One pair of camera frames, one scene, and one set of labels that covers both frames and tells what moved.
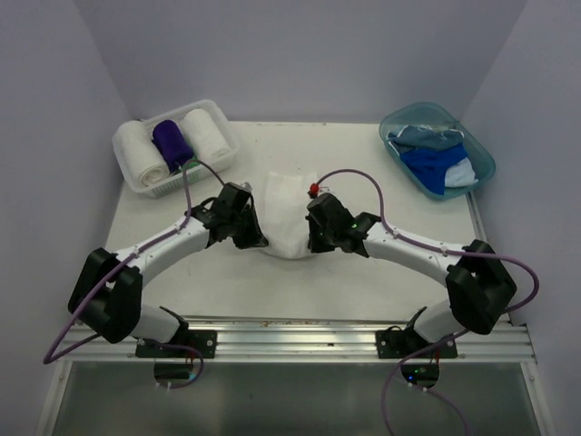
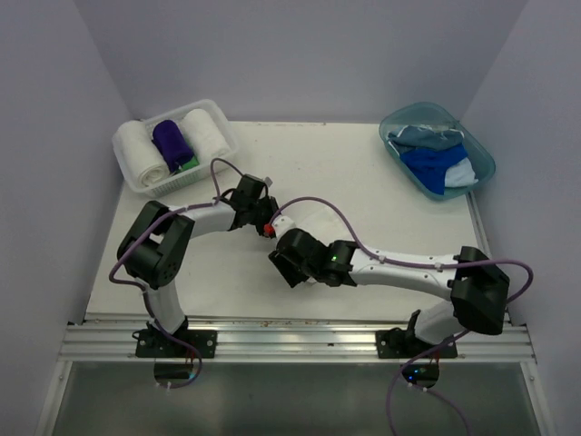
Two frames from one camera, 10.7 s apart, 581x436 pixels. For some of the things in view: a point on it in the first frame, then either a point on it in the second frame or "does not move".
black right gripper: x=316 y=245 → x=285 y=264
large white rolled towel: x=140 y=154 does not move
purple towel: x=172 y=143 does not move
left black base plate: x=204 y=341 does not move
